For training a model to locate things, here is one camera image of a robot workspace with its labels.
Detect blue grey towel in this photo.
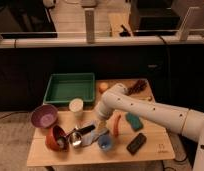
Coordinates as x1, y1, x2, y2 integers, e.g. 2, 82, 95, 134
81, 120, 109, 147

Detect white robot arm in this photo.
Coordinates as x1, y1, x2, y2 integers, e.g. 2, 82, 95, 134
95, 83, 204, 171

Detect red orange bowl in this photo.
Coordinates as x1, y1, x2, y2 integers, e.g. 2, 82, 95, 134
45, 125, 68, 151

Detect purple bowl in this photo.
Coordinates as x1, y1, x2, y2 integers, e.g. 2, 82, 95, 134
31, 104, 58, 128

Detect orange carrot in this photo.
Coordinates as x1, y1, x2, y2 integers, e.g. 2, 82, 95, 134
113, 114, 121, 137

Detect blue plastic cup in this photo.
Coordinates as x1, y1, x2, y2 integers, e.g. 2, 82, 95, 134
98, 135, 113, 152

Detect small metal cup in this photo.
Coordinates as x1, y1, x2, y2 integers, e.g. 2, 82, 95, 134
69, 132, 82, 148

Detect white cup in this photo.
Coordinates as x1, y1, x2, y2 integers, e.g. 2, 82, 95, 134
69, 98, 84, 117

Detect teal sponge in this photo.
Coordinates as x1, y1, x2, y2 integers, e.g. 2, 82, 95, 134
125, 113, 143, 131

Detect black rectangular block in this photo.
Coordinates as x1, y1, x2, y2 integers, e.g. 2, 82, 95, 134
127, 133, 147, 155

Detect yellow banana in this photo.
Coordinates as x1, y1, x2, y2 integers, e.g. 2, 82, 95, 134
139, 96, 152, 101

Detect green plastic tray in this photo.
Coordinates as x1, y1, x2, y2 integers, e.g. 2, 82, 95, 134
43, 73, 96, 106

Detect dark grape bunch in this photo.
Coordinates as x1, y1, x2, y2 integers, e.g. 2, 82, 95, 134
128, 80, 147, 95

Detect black object on shelf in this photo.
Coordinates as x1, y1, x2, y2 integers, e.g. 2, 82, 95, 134
119, 25, 131, 37

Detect black handled scoop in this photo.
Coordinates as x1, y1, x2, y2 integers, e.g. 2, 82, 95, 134
57, 125, 94, 149

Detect white horizontal rail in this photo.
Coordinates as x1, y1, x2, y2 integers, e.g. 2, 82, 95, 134
0, 35, 204, 49

